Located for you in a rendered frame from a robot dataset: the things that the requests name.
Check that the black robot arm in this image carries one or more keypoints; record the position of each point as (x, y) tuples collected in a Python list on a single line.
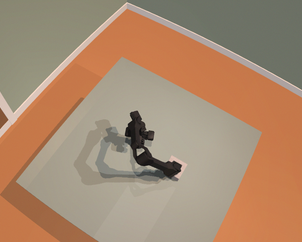
[(136, 126)]

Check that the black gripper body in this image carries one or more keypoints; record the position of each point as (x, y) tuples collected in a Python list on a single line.
[(147, 134)]

